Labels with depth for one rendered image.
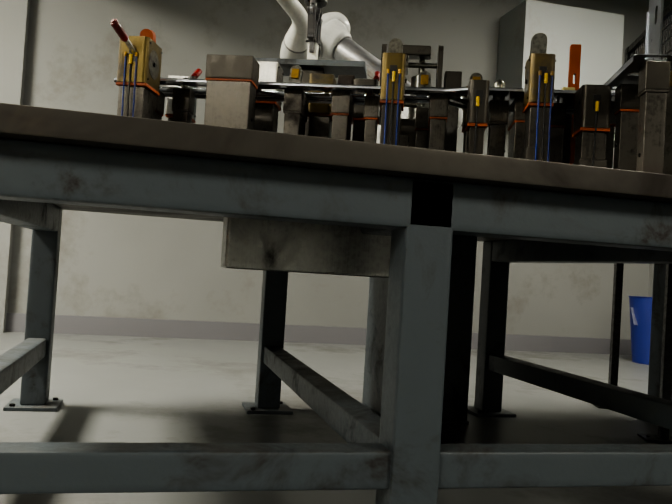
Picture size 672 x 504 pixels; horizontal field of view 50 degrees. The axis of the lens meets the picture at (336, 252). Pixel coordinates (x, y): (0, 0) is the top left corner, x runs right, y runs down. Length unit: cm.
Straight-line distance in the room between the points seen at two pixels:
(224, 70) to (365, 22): 358
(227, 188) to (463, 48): 463
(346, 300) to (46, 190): 414
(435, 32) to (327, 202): 451
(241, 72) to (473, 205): 87
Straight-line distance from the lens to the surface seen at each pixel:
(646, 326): 542
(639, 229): 133
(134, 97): 190
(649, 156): 166
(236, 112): 185
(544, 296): 570
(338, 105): 196
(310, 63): 235
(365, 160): 108
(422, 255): 114
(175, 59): 511
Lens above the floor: 50
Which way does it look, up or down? 2 degrees up
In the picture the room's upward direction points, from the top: 4 degrees clockwise
